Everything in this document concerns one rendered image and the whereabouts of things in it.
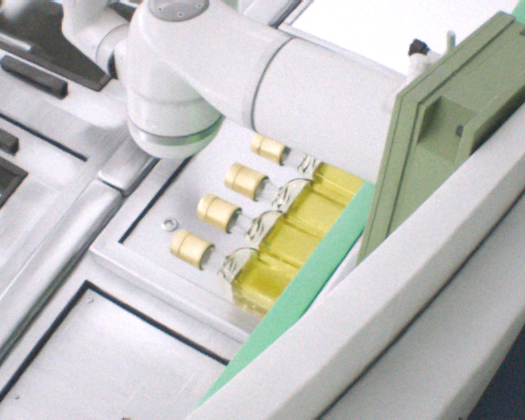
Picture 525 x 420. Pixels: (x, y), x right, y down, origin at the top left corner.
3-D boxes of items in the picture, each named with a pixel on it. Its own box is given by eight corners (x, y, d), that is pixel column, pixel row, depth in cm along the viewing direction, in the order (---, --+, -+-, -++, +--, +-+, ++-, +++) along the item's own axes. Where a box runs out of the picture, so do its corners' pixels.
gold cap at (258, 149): (295, 153, 166) (265, 139, 167) (294, 135, 163) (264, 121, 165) (280, 172, 164) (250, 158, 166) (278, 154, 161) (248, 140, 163)
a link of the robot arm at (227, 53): (255, 64, 109) (107, 10, 114) (248, 178, 118) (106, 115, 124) (311, 12, 115) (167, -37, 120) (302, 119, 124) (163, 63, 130)
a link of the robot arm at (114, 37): (100, 84, 180) (111, 94, 178) (93, 43, 172) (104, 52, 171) (141, 56, 182) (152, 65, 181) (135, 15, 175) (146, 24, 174)
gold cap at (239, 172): (270, 187, 164) (240, 173, 165) (268, 169, 161) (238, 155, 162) (254, 208, 162) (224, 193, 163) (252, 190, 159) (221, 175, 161)
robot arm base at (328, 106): (477, 40, 110) (327, -21, 115) (426, 92, 101) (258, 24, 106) (448, 179, 119) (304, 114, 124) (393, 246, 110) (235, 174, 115)
